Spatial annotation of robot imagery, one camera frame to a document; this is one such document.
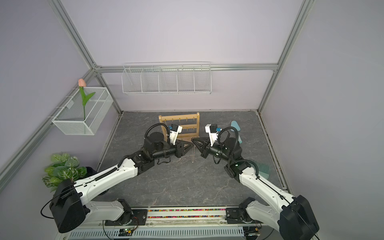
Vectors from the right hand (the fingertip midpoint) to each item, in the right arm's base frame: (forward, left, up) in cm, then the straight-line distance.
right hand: (191, 139), depth 69 cm
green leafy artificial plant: (-11, +57, -5) cm, 58 cm away
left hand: (-1, -1, -4) cm, 4 cm away
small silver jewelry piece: (-4, -1, -4) cm, 5 cm away
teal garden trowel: (+33, -31, -29) cm, 54 cm away
